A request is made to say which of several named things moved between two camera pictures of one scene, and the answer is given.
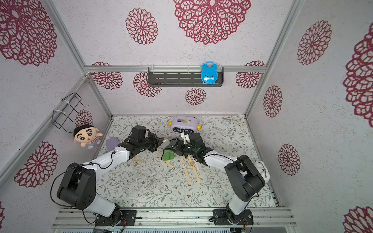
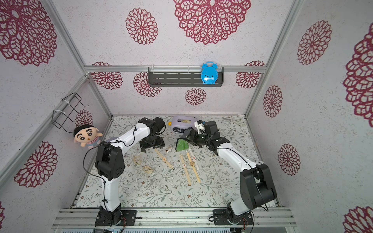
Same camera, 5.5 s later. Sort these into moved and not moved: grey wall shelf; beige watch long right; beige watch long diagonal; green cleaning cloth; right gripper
Moved: right gripper; green cleaning cloth
Not moved: grey wall shelf; beige watch long diagonal; beige watch long right
